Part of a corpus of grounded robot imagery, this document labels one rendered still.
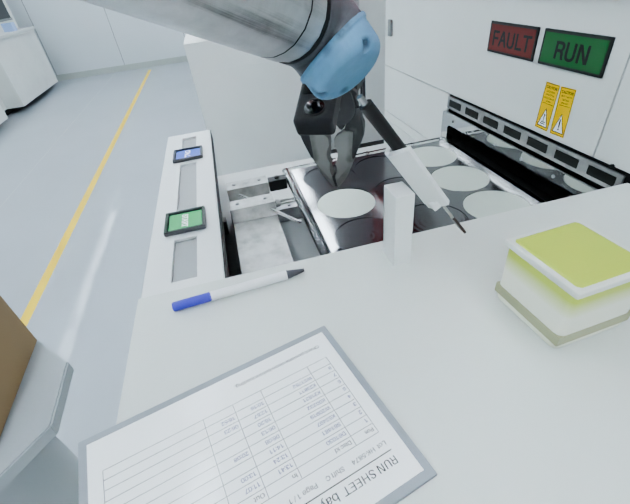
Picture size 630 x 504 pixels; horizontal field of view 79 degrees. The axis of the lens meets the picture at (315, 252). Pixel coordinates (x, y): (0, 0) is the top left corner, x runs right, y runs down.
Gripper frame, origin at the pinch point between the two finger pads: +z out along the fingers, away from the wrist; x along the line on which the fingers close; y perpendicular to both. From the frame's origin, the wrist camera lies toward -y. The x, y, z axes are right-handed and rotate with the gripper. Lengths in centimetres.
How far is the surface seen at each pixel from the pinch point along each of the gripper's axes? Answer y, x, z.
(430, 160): 24.3, -13.1, 7.3
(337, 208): 4.0, 1.1, 7.3
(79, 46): 560, 613, 48
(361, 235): -3.2, -4.4, 7.4
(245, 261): -10.0, 12.4, 9.3
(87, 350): 20, 123, 97
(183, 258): -19.3, 14.9, 1.7
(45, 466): -38, 35, 27
